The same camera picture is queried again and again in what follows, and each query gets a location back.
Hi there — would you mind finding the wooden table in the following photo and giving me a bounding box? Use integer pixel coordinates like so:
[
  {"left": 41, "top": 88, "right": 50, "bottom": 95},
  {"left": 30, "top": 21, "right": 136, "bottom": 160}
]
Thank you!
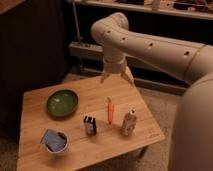
[{"left": 17, "top": 75, "right": 165, "bottom": 171}]

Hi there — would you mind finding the green ceramic bowl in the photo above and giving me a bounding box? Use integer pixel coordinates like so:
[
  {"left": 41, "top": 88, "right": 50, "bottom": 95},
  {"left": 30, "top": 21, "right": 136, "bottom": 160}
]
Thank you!
[{"left": 46, "top": 89, "right": 78, "bottom": 117}]

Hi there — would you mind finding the orange toy carrot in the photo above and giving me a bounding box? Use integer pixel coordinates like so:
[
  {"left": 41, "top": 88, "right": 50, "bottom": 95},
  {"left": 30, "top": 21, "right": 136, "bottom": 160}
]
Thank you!
[{"left": 107, "top": 97, "right": 114, "bottom": 124}]

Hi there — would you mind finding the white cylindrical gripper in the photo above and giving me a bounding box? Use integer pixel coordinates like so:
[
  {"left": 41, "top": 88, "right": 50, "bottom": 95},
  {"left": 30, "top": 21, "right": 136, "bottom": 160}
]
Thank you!
[{"left": 100, "top": 58, "right": 134, "bottom": 85}]

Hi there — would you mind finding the cluttered wall shelf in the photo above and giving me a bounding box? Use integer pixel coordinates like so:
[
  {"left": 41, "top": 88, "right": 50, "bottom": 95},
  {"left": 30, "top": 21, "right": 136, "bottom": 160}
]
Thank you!
[{"left": 66, "top": 0, "right": 213, "bottom": 21}]

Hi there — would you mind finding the small dark juice carton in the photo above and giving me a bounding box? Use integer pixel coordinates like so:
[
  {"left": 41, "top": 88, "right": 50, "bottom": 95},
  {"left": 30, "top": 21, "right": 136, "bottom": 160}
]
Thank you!
[{"left": 83, "top": 116, "right": 97, "bottom": 135}]

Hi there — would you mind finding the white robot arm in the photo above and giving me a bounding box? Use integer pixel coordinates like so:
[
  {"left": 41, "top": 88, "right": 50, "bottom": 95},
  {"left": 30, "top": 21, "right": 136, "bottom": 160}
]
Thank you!
[{"left": 91, "top": 12, "right": 213, "bottom": 171}]

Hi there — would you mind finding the grey metal pole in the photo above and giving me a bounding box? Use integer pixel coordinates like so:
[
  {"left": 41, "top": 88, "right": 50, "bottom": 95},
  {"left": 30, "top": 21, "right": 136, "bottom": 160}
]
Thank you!
[{"left": 71, "top": 0, "right": 82, "bottom": 44}]

